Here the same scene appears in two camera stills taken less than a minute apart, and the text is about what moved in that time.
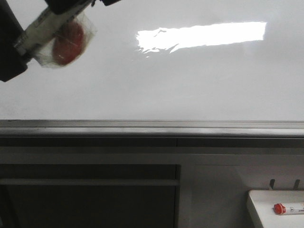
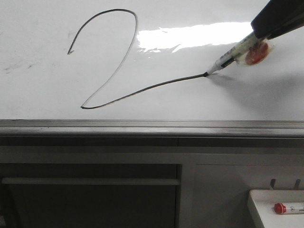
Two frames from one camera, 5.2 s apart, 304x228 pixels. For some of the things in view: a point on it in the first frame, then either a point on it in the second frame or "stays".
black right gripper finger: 62,6 → 278,17
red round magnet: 69,45 → 259,53
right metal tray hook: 297,184 stays
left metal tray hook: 272,183 stays
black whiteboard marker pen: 48,24 → 232,54
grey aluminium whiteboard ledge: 42,128 stays
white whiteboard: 174,60 stays
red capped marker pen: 279,208 stays
